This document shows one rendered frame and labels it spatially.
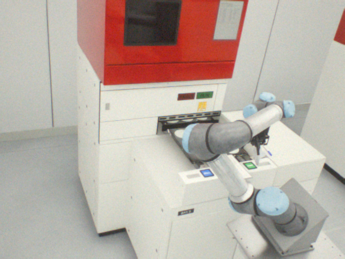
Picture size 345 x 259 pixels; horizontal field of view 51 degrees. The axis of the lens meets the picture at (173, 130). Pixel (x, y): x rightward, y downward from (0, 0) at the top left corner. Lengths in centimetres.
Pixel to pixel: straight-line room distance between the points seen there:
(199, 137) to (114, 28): 81
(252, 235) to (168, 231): 43
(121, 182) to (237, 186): 107
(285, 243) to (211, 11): 123
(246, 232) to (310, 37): 340
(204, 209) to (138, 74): 80
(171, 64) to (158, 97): 24
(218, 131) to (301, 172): 98
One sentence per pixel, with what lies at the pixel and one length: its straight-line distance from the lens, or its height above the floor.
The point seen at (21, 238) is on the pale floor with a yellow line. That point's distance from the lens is 283.
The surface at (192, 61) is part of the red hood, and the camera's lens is 211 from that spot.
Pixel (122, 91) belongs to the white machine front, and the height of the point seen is 116.
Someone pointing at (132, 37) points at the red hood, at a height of 148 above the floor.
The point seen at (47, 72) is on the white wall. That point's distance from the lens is 356.
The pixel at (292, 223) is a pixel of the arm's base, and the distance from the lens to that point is 166.
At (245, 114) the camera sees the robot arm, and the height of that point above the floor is 131.
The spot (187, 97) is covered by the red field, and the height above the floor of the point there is 109.
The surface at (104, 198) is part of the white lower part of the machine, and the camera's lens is 248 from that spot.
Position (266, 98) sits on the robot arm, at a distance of 174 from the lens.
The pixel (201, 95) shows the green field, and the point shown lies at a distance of 230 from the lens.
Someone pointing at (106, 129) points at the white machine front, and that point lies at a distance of 217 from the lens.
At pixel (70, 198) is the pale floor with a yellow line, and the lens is 309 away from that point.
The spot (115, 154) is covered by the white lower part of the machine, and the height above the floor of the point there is 74.
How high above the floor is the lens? 203
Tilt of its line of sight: 30 degrees down
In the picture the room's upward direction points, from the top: 8 degrees clockwise
